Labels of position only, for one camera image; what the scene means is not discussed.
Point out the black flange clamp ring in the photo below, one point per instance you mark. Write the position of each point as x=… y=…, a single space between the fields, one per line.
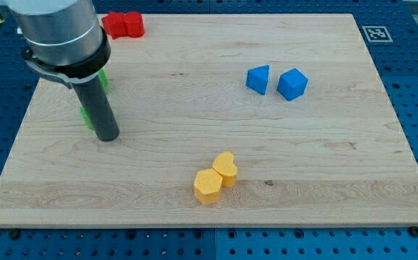
x=72 y=74

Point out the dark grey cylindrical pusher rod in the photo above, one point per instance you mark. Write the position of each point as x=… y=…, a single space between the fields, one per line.
x=95 y=103

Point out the green circle block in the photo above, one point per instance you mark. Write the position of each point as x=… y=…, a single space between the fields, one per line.
x=86 y=118

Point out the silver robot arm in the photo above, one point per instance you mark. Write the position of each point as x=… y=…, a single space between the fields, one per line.
x=66 y=44

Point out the green star block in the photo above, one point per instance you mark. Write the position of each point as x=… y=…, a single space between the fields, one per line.
x=103 y=80

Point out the red star block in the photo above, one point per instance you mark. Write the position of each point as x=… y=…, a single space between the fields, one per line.
x=114 y=25

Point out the red cylinder block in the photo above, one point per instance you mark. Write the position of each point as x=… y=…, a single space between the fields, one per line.
x=134 y=24

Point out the yellow hexagon block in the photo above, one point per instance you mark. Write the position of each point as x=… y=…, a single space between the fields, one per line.
x=207 y=186

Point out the yellow heart block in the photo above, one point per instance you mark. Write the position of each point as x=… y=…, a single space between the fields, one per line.
x=224 y=164

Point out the black bolt left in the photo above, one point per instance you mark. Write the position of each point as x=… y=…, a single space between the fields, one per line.
x=14 y=234

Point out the black bolt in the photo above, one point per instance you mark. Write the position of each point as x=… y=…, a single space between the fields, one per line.
x=14 y=234
x=413 y=231

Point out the wooden board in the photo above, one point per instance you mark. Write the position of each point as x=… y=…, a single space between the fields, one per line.
x=334 y=157

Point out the blue triangle block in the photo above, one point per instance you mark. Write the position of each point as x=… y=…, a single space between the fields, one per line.
x=257 y=79

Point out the blue cube block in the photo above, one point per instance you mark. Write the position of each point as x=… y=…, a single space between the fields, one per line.
x=292 y=84

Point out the white fiducial marker tag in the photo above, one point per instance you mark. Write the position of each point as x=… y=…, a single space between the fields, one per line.
x=377 y=34

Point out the black bolt right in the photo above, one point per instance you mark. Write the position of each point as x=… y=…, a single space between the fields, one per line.
x=413 y=231

